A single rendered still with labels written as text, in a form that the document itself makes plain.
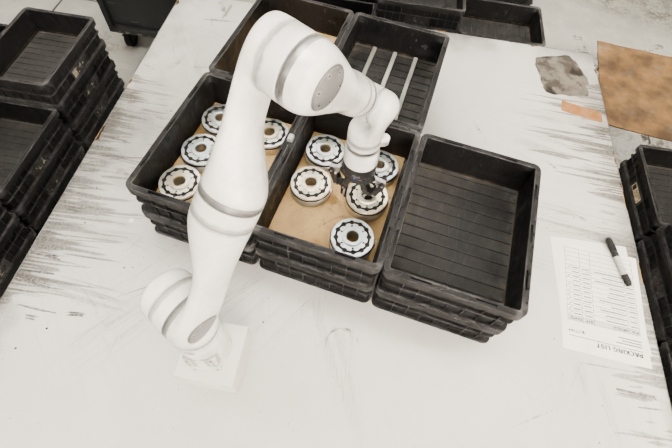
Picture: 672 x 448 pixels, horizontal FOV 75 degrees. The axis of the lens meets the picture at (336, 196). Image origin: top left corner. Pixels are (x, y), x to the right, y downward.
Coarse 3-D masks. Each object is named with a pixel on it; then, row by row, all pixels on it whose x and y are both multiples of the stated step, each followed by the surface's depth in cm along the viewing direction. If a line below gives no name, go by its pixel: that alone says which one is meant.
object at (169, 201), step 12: (192, 96) 113; (180, 108) 111; (300, 120) 111; (168, 132) 107; (288, 132) 108; (156, 144) 104; (144, 156) 102; (276, 156) 104; (132, 180) 99; (132, 192) 98; (144, 192) 97; (156, 192) 97; (168, 204) 97; (180, 204) 96
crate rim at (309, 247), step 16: (400, 128) 111; (288, 144) 107; (416, 144) 109; (272, 176) 101; (400, 192) 102; (256, 224) 94; (272, 240) 95; (288, 240) 93; (304, 240) 93; (384, 240) 94; (320, 256) 94; (336, 256) 92; (352, 256) 92; (384, 256) 92; (368, 272) 92
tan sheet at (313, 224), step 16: (304, 160) 117; (400, 160) 118; (288, 192) 111; (336, 192) 112; (288, 208) 109; (304, 208) 109; (320, 208) 109; (336, 208) 109; (272, 224) 106; (288, 224) 106; (304, 224) 106; (320, 224) 107; (368, 224) 107; (320, 240) 104; (352, 240) 105; (368, 256) 103
